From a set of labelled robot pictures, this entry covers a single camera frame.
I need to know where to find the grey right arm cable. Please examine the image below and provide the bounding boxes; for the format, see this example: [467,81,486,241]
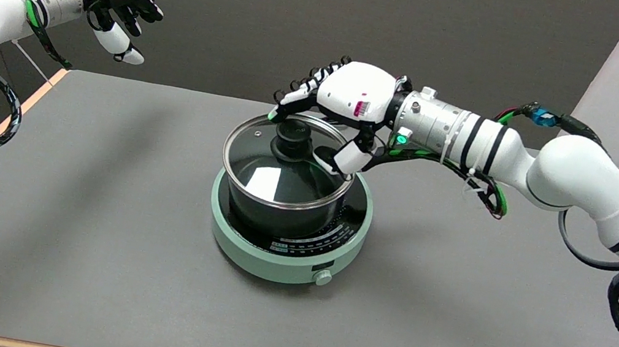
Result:
[550,208,619,273]

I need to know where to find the green black left wrist cable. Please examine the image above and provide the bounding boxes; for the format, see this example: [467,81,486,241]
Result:
[16,0,83,69]

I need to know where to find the black saucepan with handle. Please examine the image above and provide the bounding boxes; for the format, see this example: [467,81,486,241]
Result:
[217,124,388,252]

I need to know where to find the glass pot lid black knob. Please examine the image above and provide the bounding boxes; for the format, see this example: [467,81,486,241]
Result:
[216,102,364,219]

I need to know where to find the thin white rod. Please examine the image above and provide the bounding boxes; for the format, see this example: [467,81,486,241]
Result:
[7,41,56,85]

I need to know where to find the green black right wrist wires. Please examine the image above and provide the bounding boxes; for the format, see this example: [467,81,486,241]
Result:
[365,137,516,221]

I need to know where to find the green induction cooker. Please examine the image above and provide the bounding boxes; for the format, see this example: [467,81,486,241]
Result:
[199,150,379,296]

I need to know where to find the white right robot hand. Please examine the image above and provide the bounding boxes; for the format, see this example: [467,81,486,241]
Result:
[260,46,417,187]

